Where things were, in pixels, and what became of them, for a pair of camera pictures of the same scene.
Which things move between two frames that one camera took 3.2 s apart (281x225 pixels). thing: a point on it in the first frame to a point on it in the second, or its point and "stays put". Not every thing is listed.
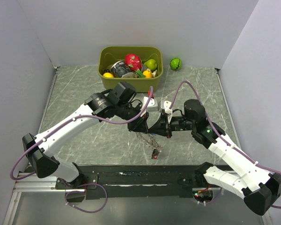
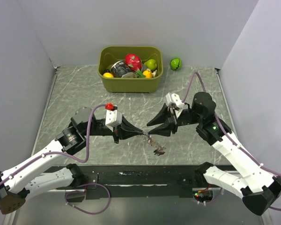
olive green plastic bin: (107, 55) stays put
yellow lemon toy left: (108, 74) stays put
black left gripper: (139, 124) to (126, 130)
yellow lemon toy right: (147, 73) stays put
